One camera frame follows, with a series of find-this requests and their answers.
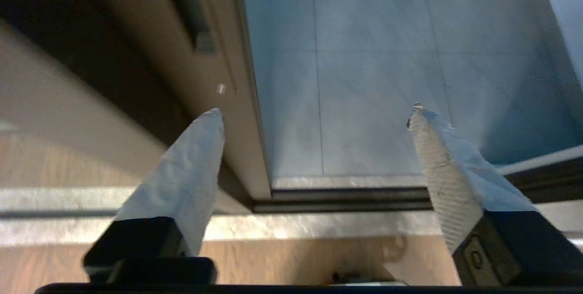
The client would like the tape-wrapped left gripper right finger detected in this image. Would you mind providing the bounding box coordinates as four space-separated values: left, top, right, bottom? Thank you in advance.
407 103 583 286

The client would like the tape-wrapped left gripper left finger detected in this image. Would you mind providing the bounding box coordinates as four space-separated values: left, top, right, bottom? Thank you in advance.
82 108 226 282

